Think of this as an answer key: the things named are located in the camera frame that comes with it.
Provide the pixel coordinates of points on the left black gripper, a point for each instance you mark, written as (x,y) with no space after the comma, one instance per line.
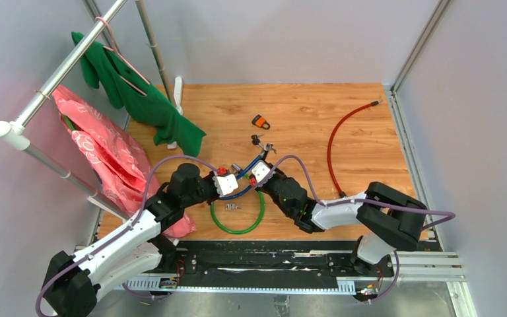
(210,178)

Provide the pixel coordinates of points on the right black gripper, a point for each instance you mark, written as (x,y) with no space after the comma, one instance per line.
(279,174)

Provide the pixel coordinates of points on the green cable lock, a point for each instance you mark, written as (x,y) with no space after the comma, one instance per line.
(239,221)

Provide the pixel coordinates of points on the small silver cable keys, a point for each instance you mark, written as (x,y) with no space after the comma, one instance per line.
(232,206)

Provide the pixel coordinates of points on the blue cable lock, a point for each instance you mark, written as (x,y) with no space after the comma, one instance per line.
(267,148)

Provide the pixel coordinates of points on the black padlock keys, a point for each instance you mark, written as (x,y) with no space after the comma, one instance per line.
(256,141)

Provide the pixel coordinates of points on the orange black padlock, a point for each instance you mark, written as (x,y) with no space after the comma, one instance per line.
(260,122)

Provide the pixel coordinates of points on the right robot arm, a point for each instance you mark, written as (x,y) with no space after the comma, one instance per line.
(394,219)

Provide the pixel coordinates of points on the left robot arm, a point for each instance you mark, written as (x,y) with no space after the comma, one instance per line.
(75,283)

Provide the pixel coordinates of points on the pink patterned garment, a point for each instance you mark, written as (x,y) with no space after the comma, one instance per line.
(118,159)

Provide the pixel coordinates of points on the green cloth garment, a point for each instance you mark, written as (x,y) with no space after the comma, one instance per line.
(144,103)

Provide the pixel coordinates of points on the white metal clothes rack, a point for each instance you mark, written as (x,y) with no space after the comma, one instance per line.
(13,132)

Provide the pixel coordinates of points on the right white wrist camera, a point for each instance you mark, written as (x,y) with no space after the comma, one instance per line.
(260,172)

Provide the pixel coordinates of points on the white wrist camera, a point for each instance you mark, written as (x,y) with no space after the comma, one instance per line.
(260,172)
(225,184)

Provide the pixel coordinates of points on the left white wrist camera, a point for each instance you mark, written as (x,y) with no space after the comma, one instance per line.
(225,184)

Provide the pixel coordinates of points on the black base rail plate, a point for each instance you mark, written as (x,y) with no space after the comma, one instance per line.
(284,266)

